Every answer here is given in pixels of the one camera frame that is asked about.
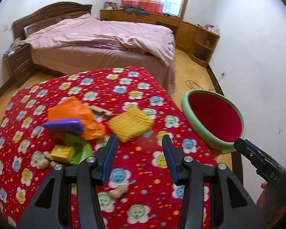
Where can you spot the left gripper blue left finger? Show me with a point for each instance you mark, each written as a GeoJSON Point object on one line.
{"type": "Point", "coordinates": [105, 158]}

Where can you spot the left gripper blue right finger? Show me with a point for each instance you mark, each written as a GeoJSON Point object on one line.
{"type": "Point", "coordinates": [174, 160]}

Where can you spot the green snack wrapper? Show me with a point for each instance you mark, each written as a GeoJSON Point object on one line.
{"type": "Point", "coordinates": [82, 148]}

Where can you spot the purple plastic bag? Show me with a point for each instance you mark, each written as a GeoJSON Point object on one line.
{"type": "Point", "coordinates": [72, 125]}

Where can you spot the yellow foam fruit net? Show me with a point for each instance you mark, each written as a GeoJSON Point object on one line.
{"type": "Point", "coordinates": [130, 124]}

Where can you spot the small wooden piece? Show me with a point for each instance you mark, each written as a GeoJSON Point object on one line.
{"type": "Point", "coordinates": [99, 110]}

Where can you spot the orange plastic bag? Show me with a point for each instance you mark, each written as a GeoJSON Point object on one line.
{"type": "Point", "coordinates": [72, 108]}

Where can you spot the person's right hand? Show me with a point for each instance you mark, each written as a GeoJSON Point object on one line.
{"type": "Point", "coordinates": [271, 204]}

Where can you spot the peanut shell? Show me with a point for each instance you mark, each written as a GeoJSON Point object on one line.
{"type": "Point", "coordinates": [119, 192]}

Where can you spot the small yellow box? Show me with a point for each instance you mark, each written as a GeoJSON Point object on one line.
{"type": "Point", "coordinates": [62, 153]}

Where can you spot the red floral smiley quilt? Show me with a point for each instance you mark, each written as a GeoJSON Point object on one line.
{"type": "Point", "coordinates": [34, 187]}

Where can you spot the red bin with green rim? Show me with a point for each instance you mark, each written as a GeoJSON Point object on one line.
{"type": "Point", "coordinates": [216, 120]}

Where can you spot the corner wooden shelf unit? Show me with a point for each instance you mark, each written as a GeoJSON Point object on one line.
{"type": "Point", "coordinates": [203, 46]}

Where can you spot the long wooden desk cabinet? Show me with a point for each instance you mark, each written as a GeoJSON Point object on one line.
{"type": "Point", "coordinates": [183, 32]}

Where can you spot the pink bed duvet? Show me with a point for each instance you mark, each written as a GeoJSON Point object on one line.
{"type": "Point", "coordinates": [154, 39]}

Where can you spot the dark wooden nightstand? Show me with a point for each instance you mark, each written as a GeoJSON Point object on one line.
{"type": "Point", "coordinates": [19, 64]}

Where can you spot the dark clothes on desk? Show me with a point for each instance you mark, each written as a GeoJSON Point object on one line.
{"type": "Point", "coordinates": [135, 9]}

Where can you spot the dark wooden bed headboard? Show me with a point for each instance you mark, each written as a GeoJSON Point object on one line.
{"type": "Point", "coordinates": [55, 10]}

